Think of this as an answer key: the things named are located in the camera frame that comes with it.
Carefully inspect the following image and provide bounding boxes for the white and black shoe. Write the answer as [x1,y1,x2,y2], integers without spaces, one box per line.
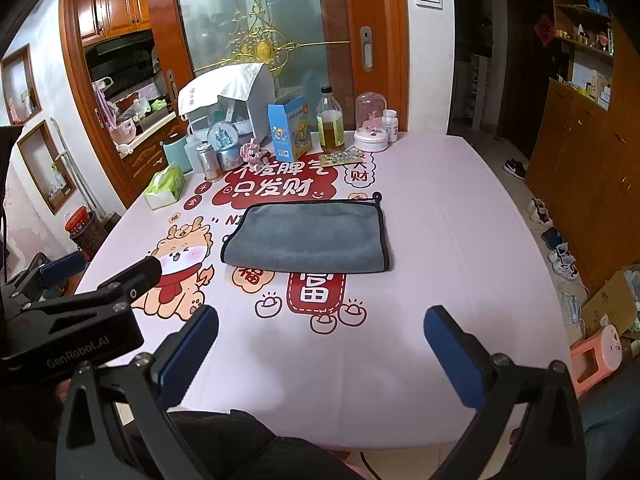
[526,197,554,227]

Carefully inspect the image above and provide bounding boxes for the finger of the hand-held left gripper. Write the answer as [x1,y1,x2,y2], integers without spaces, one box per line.
[96,256,164,307]
[9,251,90,307]

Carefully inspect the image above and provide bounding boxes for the white countertop appliance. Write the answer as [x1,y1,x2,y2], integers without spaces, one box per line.
[177,62,277,147]

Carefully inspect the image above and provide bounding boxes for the brown cardboard box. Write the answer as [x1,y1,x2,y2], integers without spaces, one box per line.
[580,264,640,361]

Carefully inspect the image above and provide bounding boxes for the pink printed tablecloth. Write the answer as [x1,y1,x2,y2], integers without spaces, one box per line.
[72,130,573,453]

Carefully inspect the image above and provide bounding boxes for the white and grey sneaker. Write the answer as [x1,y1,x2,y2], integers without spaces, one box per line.
[547,243,580,281]

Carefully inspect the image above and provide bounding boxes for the bottle of yellow liquid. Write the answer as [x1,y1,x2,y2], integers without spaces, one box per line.
[316,86,347,154]

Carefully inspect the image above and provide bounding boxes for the wooden sliding glass door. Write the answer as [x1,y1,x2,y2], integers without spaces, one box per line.
[142,0,408,133]

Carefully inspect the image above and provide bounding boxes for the white shoe rack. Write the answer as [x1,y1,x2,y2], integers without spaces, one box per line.
[469,54,492,131]

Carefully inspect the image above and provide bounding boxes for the glass dome with pink flowers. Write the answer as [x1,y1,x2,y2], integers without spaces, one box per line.
[353,92,390,153]

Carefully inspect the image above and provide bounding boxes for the pink toy figure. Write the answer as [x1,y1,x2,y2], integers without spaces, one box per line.
[240,136,268,171]

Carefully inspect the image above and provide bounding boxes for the wooden shelf cabinet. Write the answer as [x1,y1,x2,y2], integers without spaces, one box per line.
[525,0,640,297]

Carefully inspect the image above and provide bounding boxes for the blue cardboard box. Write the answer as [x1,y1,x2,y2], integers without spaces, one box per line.
[267,95,313,162]

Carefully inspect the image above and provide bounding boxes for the person's blue jeans leg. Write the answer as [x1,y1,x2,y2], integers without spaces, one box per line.
[580,355,640,480]

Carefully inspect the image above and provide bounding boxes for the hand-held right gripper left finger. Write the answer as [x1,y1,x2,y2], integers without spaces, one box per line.
[54,304,219,480]

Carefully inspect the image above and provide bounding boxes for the snow globe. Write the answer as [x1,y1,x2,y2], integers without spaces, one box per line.
[207,121,246,172]

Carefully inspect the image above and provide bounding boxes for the teal pitcher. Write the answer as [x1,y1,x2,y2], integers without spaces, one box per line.
[161,139,194,175]

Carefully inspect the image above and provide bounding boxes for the black range hood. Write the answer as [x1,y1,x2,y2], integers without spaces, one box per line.
[84,30,156,86]

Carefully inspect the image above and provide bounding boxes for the red bucket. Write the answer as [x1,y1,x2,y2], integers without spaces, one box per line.
[64,205,92,239]

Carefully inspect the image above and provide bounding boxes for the grey towel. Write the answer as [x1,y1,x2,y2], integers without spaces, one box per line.
[220,191,396,275]

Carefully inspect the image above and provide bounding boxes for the green tissue pack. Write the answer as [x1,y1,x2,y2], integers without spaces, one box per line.
[144,166,186,211]

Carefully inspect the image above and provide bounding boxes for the wooden kitchen cabinets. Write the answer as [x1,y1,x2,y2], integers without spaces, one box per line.
[74,0,152,47]

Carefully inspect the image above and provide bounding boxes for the metal drink can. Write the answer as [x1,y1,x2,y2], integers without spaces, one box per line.
[195,142,224,182]

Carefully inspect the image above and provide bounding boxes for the blister pack of pills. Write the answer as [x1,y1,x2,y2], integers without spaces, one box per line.
[320,148,365,168]

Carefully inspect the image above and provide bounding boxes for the dark woven basket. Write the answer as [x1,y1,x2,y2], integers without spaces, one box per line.
[70,211,110,262]

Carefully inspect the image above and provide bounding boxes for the pink plastic stool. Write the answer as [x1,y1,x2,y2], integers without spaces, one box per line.
[569,324,624,396]

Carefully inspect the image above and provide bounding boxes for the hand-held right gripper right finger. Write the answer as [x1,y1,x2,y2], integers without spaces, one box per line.
[424,304,587,480]

